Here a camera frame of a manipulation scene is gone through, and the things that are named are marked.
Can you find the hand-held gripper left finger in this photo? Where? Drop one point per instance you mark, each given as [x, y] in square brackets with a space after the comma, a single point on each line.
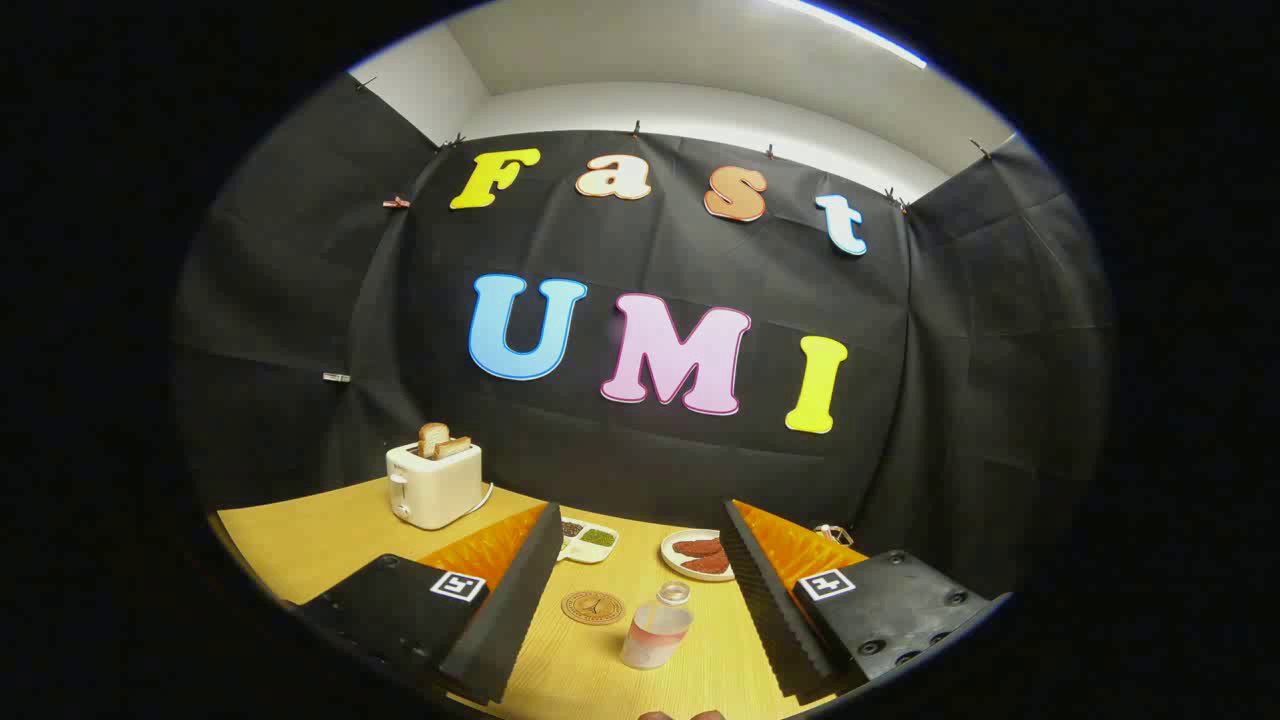
[510, 610]

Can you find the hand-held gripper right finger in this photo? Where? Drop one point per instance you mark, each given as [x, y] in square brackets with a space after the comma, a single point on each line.
[775, 620]

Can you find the round wooden coaster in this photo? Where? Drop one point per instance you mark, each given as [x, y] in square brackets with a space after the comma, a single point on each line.
[592, 608]

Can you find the clear plastic juice bottle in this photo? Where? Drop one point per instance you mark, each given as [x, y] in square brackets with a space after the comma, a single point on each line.
[655, 635]

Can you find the brown meat piece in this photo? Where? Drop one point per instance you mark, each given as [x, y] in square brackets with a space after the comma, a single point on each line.
[700, 547]
[708, 564]

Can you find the white divided dish with seeds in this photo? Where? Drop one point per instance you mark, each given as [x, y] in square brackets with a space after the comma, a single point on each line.
[592, 540]

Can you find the white round plate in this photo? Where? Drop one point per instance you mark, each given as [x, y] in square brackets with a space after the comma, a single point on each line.
[670, 555]

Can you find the white toaster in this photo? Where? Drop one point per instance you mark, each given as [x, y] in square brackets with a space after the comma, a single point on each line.
[435, 490]

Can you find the toasted bread slice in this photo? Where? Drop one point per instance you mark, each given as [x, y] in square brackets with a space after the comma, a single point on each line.
[453, 447]
[432, 438]

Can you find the black backdrop cloth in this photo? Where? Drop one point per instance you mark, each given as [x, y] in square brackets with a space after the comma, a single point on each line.
[650, 470]

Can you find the wooden table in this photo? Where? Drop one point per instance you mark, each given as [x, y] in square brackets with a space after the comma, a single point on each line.
[300, 540]

